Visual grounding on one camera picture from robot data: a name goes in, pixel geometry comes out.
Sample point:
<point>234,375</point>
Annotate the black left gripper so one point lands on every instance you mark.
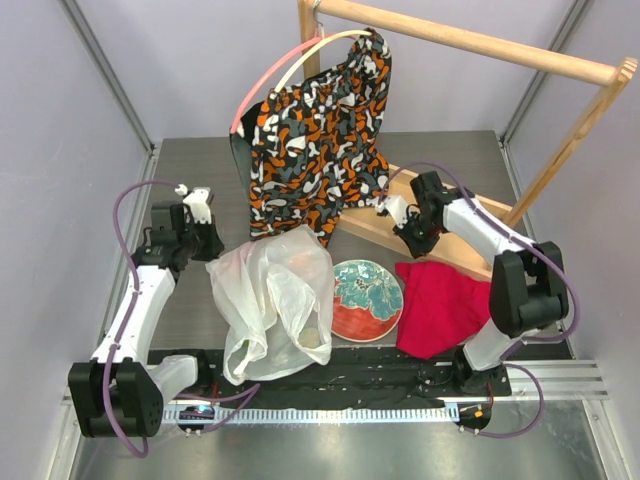
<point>214,246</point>

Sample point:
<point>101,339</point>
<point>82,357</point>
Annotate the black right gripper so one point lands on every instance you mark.
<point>409,236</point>

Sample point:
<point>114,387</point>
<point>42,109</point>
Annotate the translucent white plastic bag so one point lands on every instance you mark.
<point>276,295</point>

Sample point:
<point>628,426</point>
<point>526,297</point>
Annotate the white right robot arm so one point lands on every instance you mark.
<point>528,289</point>

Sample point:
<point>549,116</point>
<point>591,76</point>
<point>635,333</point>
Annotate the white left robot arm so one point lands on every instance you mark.
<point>116,392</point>

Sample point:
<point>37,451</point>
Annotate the red cloth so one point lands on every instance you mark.
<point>442,308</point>

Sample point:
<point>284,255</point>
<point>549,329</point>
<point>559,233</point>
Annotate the red and teal plate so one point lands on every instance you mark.
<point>368,301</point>

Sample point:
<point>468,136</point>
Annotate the camouflage patterned garment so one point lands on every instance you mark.
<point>308,151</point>

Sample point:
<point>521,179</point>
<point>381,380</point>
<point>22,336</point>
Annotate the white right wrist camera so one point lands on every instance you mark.
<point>394,206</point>

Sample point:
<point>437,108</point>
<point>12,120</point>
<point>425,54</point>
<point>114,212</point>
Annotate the white slotted cable duct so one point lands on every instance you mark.
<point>449,413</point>

